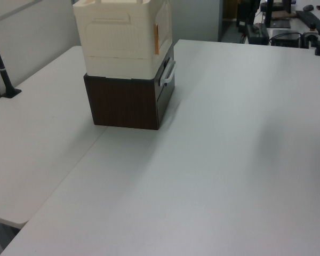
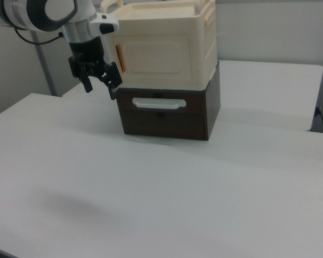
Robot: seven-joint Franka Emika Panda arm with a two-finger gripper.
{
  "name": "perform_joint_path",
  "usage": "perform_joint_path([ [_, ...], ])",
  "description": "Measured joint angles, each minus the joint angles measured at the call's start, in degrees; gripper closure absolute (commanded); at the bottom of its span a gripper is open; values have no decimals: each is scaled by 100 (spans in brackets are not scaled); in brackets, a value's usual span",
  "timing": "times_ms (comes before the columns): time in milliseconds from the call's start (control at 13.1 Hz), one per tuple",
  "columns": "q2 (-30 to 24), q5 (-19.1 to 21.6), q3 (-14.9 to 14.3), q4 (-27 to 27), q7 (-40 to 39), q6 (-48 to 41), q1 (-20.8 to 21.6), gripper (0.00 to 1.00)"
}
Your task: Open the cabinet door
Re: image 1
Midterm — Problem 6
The orange door handle strip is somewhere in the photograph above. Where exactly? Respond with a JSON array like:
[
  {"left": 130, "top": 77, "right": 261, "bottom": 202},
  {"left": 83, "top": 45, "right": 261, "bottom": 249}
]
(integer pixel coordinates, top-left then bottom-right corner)
[{"left": 154, "top": 23, "right": 161, "bottom": 55}]

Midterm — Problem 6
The cream cabinet door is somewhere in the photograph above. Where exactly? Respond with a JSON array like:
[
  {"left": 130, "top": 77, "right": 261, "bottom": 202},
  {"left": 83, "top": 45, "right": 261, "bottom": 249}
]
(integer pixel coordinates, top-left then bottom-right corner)
[{"left": 151, "top": 0, "right": 174, "bottom": 53}]

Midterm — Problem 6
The dark wood drawer unit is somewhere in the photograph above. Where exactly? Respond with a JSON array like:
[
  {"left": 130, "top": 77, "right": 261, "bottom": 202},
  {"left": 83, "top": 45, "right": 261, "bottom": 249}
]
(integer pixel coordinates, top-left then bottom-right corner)
[{"left": 83, "top": 42, "right": 177, "bottom": 131}]

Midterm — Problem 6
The grey partition panel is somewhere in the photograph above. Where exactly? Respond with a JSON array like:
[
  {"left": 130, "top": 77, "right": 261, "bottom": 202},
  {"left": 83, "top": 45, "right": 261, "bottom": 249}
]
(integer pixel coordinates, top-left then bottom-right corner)
[{"left": 170, "top": 0, "right": 222, "bottom": 43}]

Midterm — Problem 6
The dark green box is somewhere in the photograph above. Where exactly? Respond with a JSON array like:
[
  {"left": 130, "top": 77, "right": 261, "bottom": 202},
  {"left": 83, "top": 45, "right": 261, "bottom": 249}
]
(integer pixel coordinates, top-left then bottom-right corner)
[{"left": 246, "top": 23, "right": 270, "bottom": 45}]

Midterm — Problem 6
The black computer box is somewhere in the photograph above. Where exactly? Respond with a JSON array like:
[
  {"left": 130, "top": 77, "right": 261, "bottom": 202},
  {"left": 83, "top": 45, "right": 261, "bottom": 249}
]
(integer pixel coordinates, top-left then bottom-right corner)
[{"left": 270, "top": 29, "right": 302, "bottom": 47}]

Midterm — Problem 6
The black monitor stand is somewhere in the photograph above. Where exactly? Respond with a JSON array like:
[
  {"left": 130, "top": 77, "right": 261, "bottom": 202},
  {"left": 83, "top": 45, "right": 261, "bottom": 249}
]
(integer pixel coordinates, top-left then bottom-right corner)
[{"left": 260, "top": 0, "right": 292, "bottom": 29}]

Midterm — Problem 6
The black keyboard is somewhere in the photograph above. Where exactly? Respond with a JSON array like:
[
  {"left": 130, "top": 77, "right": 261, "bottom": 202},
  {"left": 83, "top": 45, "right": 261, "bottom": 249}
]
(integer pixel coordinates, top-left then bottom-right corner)
[{"left": 295, "top": 10, "right": 320, "bottom": 35}]

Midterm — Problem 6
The dark drawer without handle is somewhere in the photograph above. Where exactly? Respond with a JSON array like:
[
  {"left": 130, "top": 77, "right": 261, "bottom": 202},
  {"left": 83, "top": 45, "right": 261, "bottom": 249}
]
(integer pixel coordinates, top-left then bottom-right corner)
[{"left": 156, "top": 84, "right": 176, "bottom": 126}]

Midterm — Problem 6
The white drawer handle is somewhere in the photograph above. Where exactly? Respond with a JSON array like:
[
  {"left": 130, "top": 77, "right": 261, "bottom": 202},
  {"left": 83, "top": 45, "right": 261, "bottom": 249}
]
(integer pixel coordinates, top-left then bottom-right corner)
[{"left": 159, "top": 60, "right": 178, "bottom": 84}]

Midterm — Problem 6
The dark drawer with white handle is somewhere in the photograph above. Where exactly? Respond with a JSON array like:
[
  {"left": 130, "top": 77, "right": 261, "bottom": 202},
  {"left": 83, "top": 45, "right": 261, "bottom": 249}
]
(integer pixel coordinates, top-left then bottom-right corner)
[{"left": 155, "top": 44, "right": 176, "bottom": 94}]

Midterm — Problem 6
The black camera stand pole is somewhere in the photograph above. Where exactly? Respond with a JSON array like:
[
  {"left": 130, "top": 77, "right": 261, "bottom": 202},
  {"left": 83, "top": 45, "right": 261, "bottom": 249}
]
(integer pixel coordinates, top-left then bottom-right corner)
[{"left": 0, "top": 23, "right": 22, "bottom": 99}]

